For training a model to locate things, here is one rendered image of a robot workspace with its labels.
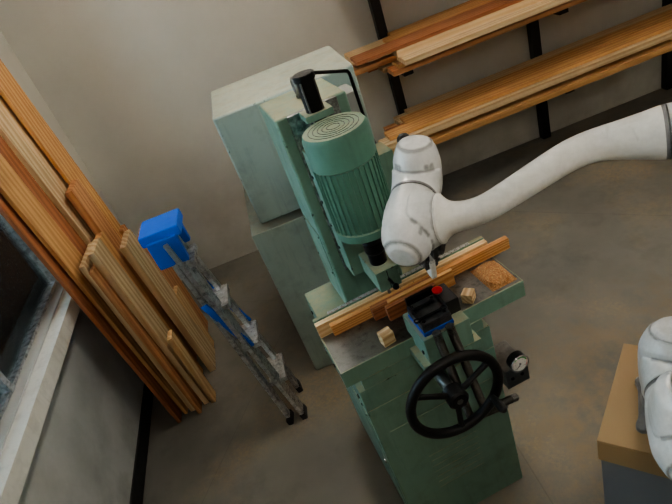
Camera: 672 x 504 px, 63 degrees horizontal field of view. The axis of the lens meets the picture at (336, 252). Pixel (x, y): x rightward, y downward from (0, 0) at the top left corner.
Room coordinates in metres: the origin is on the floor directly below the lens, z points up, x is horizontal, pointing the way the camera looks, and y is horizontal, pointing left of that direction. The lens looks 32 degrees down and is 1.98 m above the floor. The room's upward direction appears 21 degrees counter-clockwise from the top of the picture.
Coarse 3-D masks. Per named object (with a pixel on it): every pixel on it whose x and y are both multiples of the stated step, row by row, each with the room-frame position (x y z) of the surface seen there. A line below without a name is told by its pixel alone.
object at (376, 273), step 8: (360, 256) 1.38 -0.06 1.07; (368, 264) 1.32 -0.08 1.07; (384, 264) 1.29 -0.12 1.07; (392, 264) 1.28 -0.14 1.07; (368, 272) 1.34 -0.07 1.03; (376, 272) 1.27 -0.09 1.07; (384, 272) 1.27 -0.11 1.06; (392, 272) 1.27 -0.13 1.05; (376, 280) 1.27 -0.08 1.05; (384, 280) 1.26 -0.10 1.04; (400, 280) 1.27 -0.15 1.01; (384, 288) 1.26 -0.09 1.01
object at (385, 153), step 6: (378, 144) 1.58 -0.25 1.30; (384, 144) 1.57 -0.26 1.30; (378, 150) 1.54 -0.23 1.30; (384, 150) 1.52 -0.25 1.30; (390, 150) 1.51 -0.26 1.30; (384, 156) 1.51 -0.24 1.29; (390, 156) 1.51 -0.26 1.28; (384, 162) 1.51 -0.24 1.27; (390, 162) 1.51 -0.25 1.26; (384, 168) 1.51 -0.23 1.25; (390, 168) 1.51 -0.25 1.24; (384, 174) 1.51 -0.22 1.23; (390, 174) 1.51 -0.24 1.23; (390, 180) 1.51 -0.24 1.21; (390, 186) 1.51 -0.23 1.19; (390, 192) 1.51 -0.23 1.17
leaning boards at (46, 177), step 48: (0, 96) 2.81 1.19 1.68; (0, 144) 2.49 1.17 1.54; (48, 144) 2.85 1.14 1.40; (0, 192) 2.19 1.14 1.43; (48, 192) 2.54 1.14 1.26; (96, 192) 3.00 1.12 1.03; (48, 240) 2.21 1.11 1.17; (96, 240) 2.33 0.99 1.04; (96, 288) 2.19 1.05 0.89; (144, 288) 2.59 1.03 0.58; (144, 336) 2.17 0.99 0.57; (192, 336) 2.45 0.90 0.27; (192, 384) 2.20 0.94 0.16
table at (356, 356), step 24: (480, 264) 1.35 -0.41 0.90; (456, 288) 1.28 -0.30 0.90; (480, 288) 1.24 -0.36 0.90; (504, 288) 1.20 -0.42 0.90; (480, 312) 1.18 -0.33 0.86; (336, 336) 1.27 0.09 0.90; (360, 336) 1.23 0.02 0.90; (408, 336) 1.16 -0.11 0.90; (336, 360) 1.18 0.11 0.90; (360, 360) 1.14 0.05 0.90; (384, 360) 1.14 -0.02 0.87
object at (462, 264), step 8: (496, 240) 1.38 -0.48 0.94; (504, 240) 1.37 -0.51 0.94; (480, 248) 1.37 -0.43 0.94; (488, 248) 1.36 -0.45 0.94; (496, 248) 1.36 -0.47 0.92; (504, 248) 1.37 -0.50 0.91; (464, 256) 1.36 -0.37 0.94; (472, 256) 1.35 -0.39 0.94; (480, 256) 1.35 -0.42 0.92; (488, 256) 1.36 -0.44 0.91; (448, 264) 1.35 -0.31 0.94; (456, 264) 1.34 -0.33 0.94; (464, 264) 1.34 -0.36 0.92; (472, 264) 1.35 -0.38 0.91; (440, 272) 1.33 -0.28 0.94; (456, 272) 1.34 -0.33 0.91; (416, 280) 1.34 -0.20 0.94; (400, 288) 1.33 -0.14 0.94; (384, 296) 1.32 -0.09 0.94; (368, 304) 1.31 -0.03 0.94; (352, 312) 1.30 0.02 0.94; (360, 312) 1.29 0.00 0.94; (368, 312) 1.29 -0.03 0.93; (336, 320) 1.30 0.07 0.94; (344, 320) 1.28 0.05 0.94; (352, 320) 1.29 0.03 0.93; (360, 320) 1.29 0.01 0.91; (336, 328) 1.28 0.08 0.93; (344, 328) 1.28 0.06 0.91
